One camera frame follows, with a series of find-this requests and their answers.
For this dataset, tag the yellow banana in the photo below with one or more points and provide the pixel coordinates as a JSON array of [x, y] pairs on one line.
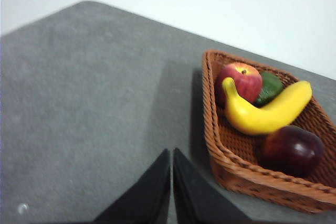
[[257, 119]]

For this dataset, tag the brown wicker basket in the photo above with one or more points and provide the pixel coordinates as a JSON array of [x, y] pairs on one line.
[[236, 153]]

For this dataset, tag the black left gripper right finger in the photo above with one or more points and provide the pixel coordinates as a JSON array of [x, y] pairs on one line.
[[194, 197]]

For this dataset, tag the green vegetable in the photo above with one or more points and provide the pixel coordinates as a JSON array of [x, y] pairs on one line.
[[271, 87]]

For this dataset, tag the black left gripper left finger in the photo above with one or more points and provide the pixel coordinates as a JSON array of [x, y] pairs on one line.
[[147, 197]]

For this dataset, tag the red apple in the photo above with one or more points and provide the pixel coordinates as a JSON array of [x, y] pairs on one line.
[[244, 82]]

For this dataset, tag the dark purple plum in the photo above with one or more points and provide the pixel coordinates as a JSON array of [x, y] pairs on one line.
[[291, 150]]

